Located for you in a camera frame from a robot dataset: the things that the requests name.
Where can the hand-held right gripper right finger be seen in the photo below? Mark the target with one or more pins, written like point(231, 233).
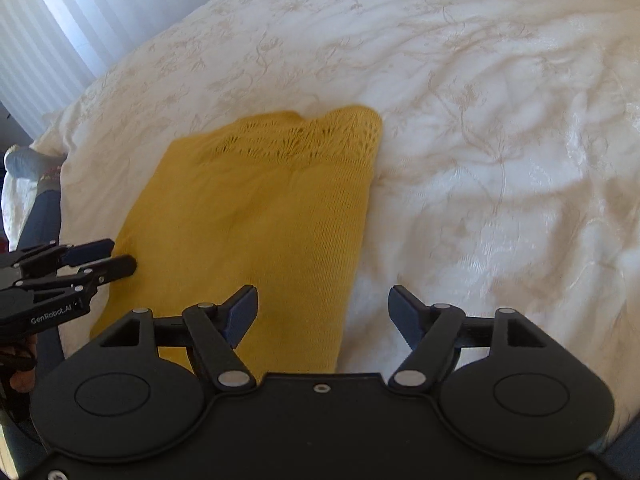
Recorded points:
point(406, 311)

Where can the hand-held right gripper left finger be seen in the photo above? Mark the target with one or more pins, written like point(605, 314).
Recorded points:
point(241, 311)

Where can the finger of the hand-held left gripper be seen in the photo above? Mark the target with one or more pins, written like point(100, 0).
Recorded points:
point(95, 248)
point(117, 266)

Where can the yellow knit sweater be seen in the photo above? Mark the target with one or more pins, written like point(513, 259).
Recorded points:
point(250, 220)

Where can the person's leg in jeans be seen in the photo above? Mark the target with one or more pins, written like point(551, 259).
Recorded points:
point(46, 215)

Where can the person's grey sock foot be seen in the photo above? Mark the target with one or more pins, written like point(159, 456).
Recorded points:
point(25, 162)

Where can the white floral bedspread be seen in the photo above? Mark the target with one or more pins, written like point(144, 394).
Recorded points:
point(475, 160)

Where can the white vertical blinds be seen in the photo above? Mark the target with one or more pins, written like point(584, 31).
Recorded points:
point(75, 15)

